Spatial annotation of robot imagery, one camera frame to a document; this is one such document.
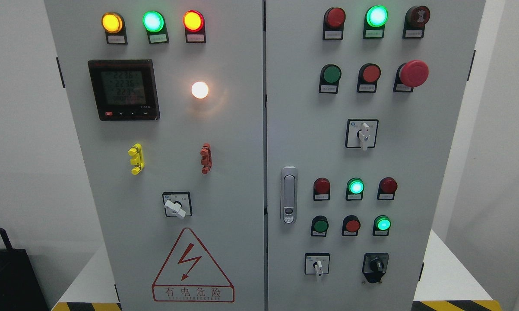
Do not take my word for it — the silver door handle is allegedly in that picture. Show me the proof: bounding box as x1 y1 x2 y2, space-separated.
280 167 298 224

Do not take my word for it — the grey left cabinet door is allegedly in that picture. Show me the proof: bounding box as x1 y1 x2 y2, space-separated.
45 0 265 311

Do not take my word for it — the grey cabinet door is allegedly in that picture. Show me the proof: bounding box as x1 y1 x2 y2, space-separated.
266 0 486 311
45 0 265 311

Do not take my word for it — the grey right cabinet door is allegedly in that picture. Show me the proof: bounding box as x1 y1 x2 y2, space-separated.
266 0 486 311

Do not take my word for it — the red terminal connector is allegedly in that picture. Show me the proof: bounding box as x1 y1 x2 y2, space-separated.
200 143 212 175

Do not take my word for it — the dark red indicator middle left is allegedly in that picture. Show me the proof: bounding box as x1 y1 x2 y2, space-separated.
313 178 331 201

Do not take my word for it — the dark red indicator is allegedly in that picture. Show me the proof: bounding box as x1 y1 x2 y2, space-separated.
377 177 398 200
313 178 331 201

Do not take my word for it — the white lit indicator lamp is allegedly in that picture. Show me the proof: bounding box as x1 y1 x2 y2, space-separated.
191 81 209 100

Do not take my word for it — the green lit indicator middle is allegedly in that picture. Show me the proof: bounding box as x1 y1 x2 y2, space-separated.
346 177 364 201

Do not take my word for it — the green lit indicator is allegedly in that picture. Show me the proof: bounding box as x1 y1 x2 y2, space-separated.
363 5 388 39
346 177 364 201

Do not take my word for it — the green push button upper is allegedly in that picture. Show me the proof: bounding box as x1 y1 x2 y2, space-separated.
319 63 342 94

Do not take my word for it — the red push button lower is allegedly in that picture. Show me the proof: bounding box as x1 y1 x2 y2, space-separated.
341 215 361 236

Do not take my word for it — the red push button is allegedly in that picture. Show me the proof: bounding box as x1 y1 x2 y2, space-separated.
341 215 361 236
356 63 381 94

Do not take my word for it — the yellow terminal connector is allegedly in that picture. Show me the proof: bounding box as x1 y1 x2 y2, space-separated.
128 143 145 175

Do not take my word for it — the dark red indicator middle right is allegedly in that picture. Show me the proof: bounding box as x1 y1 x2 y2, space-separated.
377 177 398 200

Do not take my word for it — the red push button upper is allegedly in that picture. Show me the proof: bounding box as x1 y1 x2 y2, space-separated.
356 63 381 94

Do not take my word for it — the red electric warning sticker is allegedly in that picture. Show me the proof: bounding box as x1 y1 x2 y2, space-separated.
152 228 234 303

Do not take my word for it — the green lit push button lower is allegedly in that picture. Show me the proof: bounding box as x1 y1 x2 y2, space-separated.
372 215 392 236

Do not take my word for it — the red lit indicator light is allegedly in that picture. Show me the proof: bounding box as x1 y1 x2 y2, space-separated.
183 10 206 43

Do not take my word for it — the black digital power meter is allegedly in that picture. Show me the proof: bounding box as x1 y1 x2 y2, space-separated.
88 59 160 121

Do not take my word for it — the red indicator light top right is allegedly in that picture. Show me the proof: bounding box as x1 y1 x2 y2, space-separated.
323 6 346 41

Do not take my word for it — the green indicator light top left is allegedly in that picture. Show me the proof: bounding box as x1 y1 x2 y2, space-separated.
142 10 169 44

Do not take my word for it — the red emergency stop button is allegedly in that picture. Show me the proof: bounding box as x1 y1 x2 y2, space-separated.
392 60 430 93

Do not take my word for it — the green lit indicator top right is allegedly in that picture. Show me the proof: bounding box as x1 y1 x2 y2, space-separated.
363 5 388 39

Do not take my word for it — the yellow indicator light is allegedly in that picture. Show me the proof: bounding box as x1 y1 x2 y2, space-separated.
101 12 127 45

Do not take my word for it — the black red buzzer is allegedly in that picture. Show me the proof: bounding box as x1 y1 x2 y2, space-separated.
403 5 430 39

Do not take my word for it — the white platform with hazard stripes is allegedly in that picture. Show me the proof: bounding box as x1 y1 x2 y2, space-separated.
53 232 502 311

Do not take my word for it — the black box with antenna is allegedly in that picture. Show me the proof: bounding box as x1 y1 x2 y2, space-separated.
0 228 49 311

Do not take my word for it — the white rotary selector switch left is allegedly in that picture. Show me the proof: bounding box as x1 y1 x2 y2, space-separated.
162 191 193 220

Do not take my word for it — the white rotary selector switch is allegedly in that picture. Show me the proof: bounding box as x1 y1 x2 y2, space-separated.
345 119 379 150
162 191 193 220

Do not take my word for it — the white rotary selector switch upper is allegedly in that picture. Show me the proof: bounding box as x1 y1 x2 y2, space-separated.
345 119 379 150

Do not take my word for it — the white rotary switch lower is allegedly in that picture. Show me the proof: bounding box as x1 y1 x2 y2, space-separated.
304 253 330 282

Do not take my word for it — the black rotary knob switch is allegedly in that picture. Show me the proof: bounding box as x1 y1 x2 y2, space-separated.
362 253 389 283

